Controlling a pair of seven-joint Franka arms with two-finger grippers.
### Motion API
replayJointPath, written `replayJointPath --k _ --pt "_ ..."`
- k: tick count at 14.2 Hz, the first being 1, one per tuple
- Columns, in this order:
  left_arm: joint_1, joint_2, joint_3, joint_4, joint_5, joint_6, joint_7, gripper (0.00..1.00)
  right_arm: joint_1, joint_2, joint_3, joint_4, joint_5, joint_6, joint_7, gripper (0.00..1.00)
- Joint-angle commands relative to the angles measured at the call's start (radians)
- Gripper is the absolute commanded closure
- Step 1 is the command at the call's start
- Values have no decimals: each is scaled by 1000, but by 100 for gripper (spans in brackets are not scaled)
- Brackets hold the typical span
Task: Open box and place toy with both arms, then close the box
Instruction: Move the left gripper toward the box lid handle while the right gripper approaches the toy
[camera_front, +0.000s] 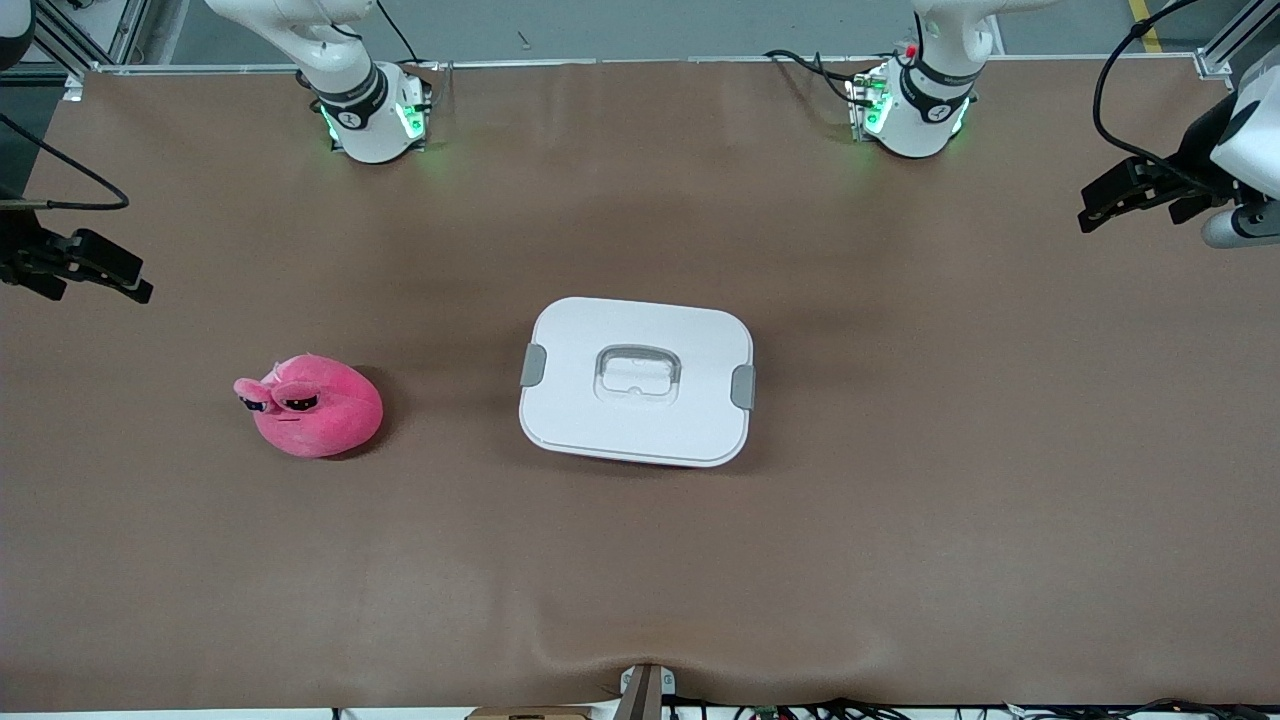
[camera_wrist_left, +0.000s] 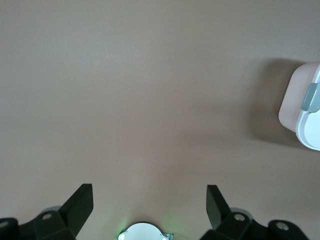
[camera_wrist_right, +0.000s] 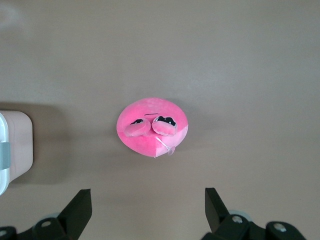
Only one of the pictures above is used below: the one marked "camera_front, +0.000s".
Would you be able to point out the pink plush toy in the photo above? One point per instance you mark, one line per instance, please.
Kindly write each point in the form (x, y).
(330, 420)

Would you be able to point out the white box lid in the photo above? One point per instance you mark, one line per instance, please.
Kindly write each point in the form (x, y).
(570, 420)

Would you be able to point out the metal bracket with brown post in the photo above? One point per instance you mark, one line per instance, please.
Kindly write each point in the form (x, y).
(645, 700)

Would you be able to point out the yellow floor tape strip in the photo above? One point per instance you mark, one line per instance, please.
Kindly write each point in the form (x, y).
(1153, 42)

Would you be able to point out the brown table mat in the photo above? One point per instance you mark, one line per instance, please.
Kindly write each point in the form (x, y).
(640, 560)

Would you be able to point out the grey lid latch clip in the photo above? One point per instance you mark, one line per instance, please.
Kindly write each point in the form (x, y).
(533, 365)
(744, 388)

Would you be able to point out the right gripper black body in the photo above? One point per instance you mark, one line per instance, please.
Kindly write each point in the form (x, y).
(18, 244)

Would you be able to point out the brown cardboard piece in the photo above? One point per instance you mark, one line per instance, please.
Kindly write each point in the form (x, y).
(530, 714)

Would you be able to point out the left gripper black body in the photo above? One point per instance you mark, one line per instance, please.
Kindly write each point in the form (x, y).
(1192, 150)

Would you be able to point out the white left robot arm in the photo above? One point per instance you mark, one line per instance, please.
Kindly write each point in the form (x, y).
(915, 125)

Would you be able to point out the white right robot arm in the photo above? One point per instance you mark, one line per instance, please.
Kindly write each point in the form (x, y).
(350, 120)

